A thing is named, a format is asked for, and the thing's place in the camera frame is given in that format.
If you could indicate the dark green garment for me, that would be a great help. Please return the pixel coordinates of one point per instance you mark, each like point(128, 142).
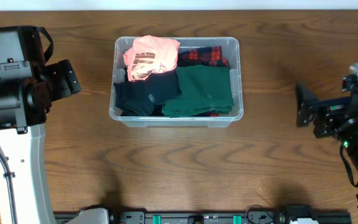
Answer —
point(203, 89)

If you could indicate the red navy plaid garment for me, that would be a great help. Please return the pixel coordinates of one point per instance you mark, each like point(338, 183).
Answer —
point(208, 56)

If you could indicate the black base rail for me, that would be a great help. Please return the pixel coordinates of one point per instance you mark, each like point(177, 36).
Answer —
point(255, 214)

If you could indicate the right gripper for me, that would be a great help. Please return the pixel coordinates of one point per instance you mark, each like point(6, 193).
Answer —
point(321, 109)

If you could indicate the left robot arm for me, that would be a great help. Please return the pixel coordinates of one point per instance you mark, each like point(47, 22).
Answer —
point(26, 95)

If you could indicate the dark navy garment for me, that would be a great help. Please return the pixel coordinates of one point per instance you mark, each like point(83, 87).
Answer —
point(141, 97)

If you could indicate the clear plastic storage container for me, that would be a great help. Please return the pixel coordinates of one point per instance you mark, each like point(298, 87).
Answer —
point(231, 51)

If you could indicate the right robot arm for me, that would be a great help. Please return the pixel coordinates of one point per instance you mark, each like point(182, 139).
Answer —
point(348, 137)

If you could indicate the pink printed garment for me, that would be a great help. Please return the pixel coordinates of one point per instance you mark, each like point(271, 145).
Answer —
point(149, 55)

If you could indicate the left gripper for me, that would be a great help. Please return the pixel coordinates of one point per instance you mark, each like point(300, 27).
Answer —
point(62, 79)

